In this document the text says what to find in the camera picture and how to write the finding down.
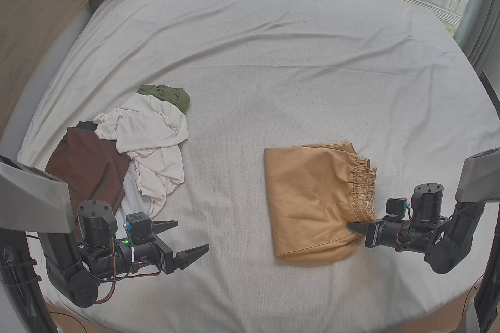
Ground cream garment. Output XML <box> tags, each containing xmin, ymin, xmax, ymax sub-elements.
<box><xmin>93</xmin><ymin>93</ymin><xmax>189</xmax><ymax>219</ymax></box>

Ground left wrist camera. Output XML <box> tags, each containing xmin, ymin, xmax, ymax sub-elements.
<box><xmin>123</xmin><ymin>212</ymin><xmax>158</xmax><ymax>245</ymax></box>

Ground olive green garment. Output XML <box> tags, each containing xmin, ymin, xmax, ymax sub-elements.
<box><xmin>136</xmin><ymin>84</ymin><xmax>191</xmax><ymax>114</ymax></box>

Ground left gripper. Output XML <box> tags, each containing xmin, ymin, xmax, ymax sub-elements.
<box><xmin>116</xmin><ymin>219</ymin><xmax>210</xmax><ymax>276</ymax></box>

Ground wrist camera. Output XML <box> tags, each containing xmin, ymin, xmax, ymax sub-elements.
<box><xmin>384</xmin><ymin>197</ymin><xmax>409</xmax><ymax>223</ymax></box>
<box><xmin>123</xmin><ymin>212</ymin><xmax>158</xmax><ymax>245</ymax></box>

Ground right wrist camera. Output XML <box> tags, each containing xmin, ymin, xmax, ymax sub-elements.
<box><xmin>384</xmin><ymin>197</ymin><xmax>409</xmax><ymax>223</ymax></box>

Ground grey-green curtain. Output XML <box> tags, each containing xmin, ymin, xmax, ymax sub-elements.
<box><xmin>452</xmin><ymin>0</ymin><xmax>500</xmax><ymax>75</ymax></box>

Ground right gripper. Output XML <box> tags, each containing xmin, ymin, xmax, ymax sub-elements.
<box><xmin>346</xmin><ymin>219</ymin><xmax>402</xmax><ymax>249</ymax></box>

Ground tan shorts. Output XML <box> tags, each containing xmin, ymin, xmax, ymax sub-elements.
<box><xmin>263</xmin><ymin>142</ymin><xmax>378</xmax><ymax>264</ymax></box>

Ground bed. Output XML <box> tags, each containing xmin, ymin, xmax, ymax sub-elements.
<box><xmin>0</xmin><ymin>0</ymin><xmax>500</xmax><ymax>333</ymax></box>

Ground brown garment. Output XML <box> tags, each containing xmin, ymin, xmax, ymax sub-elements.
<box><xmin>45</xmin><ymin>126</ymin><xmax>132</xmax><ymax>216</ymax></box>

